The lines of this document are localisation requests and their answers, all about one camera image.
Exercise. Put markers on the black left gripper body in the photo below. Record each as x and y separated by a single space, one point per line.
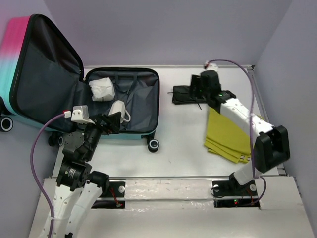
94 131

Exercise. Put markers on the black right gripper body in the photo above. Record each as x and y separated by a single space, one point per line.
204 93

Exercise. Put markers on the black cloth pouch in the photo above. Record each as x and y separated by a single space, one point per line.
184 95

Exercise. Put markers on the white ceramic mug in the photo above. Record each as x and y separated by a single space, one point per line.
119 107

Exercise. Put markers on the white plastic bag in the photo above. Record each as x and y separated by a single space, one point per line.
102 89

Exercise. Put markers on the yellow-green towel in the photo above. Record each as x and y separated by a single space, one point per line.
225 138

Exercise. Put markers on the pink and teal kids suitcase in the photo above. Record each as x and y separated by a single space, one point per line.
41 75

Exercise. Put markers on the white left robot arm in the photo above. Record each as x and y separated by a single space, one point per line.
77 185

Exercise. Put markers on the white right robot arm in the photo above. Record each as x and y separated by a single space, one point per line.
269 143

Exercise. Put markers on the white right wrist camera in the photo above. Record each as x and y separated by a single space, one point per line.
210 66

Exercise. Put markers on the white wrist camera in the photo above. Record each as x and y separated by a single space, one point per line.
79 114
210 66

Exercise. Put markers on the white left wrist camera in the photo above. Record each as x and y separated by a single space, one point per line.
79 114

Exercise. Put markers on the silver aluminium rail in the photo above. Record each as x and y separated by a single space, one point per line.
169 177

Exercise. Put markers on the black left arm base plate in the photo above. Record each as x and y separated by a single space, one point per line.
114 198

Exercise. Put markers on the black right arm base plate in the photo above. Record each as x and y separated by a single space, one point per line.
225 196

